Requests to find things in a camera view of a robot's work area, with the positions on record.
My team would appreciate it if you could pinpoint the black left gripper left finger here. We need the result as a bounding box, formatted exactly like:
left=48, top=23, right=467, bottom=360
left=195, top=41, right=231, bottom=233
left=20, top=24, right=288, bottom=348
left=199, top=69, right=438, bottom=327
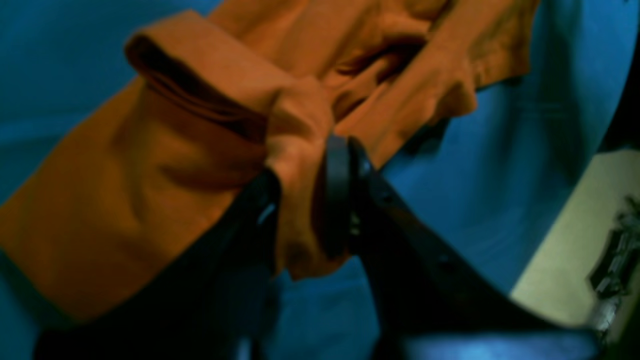
left=35, top=170, right=281, bottom=360

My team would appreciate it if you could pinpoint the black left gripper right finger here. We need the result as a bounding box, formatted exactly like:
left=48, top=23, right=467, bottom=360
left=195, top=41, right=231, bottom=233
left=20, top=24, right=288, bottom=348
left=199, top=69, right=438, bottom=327
left=321, top=136, right=601, bottom=360

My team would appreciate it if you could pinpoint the orange t-shirt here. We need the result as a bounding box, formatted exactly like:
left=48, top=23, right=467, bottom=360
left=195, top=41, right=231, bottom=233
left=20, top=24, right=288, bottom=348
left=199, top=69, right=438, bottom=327
left=1, top=0, right=539, bottom=321

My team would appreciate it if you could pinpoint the blue table cloth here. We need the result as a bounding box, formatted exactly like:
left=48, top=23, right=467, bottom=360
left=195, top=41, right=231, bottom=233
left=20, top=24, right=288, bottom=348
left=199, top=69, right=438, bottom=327
left=1, top=0, right=639, bottom=360

